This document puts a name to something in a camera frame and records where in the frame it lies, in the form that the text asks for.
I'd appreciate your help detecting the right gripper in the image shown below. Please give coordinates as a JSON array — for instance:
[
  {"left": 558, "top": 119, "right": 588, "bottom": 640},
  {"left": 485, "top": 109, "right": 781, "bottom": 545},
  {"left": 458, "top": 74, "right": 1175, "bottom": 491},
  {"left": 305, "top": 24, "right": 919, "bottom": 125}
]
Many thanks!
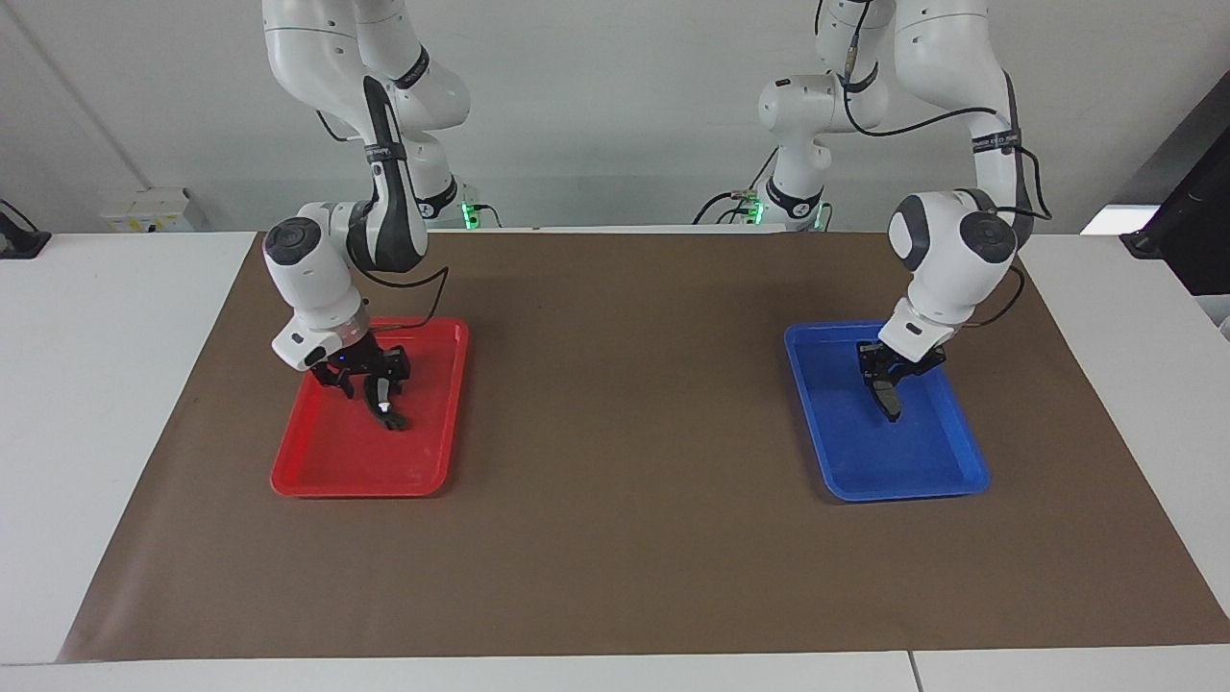
[{"left": 309, "top": 334, "right": 413, "bottom": 401}]

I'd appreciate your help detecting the white box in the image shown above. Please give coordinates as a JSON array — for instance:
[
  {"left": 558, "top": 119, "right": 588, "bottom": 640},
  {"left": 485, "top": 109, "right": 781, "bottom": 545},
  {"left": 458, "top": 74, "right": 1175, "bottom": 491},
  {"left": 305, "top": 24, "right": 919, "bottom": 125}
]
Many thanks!
[{"left": 100, "top": 186, "right": 209, "bottom": 234}]

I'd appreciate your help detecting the black stand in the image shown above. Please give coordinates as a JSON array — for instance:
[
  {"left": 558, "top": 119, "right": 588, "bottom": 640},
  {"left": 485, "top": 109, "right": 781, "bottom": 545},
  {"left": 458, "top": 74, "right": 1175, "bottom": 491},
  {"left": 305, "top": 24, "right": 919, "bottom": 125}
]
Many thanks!
[
  {"left": 1119, "top": 123, "right": 1230, "bottom": 297},
  {"left": 0, "top": 198, "right": 52, "bottom": 260}
]

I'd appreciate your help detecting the black cable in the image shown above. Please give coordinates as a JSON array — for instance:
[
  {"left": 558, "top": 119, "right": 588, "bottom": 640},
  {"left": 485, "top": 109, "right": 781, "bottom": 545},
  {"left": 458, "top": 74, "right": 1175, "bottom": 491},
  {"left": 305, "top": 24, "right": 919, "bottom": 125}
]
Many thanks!
[
  {"left": 693, "top": 146, "right": 781, "bottom": 226},
  {"left": 842, "top": 58, "right": 1054, "bottom": 224},
  {"left": 357, "top": 266, "right": 451, "bottom": 334}
]

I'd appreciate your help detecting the red plastic tray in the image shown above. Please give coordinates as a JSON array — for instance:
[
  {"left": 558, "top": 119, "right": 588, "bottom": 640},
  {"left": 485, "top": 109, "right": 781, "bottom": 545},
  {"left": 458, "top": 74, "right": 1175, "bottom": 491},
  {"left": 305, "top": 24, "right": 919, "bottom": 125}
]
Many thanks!
[{"left": 270, "top": 317, "right": 471, "bottom": 499}]

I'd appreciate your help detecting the blue plastic tray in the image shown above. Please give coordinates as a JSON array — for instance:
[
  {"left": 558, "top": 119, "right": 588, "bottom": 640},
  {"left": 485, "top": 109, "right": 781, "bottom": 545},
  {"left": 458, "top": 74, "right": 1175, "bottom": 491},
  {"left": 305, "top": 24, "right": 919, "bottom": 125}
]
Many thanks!
[{"left": 784, "top": 320, "right": 992, "bottom": 504}]

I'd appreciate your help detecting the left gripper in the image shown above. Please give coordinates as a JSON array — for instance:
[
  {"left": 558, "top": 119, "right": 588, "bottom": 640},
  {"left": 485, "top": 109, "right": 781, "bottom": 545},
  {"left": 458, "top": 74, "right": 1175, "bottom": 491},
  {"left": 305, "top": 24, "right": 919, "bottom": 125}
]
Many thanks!
[{"left": 858, "top": 341, "right": 948, "bottom": 386}]

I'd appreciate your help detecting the dark grey brake pad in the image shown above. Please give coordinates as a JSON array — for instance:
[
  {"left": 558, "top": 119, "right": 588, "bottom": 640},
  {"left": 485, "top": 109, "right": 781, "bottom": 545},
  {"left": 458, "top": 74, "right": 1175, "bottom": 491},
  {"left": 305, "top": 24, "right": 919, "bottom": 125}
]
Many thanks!
[
  {"left": 364, "top": 383, "right": 407, "bottom": 432},
  {"left": 868, "top": 373, "right": 905, "bottom": 425}
]

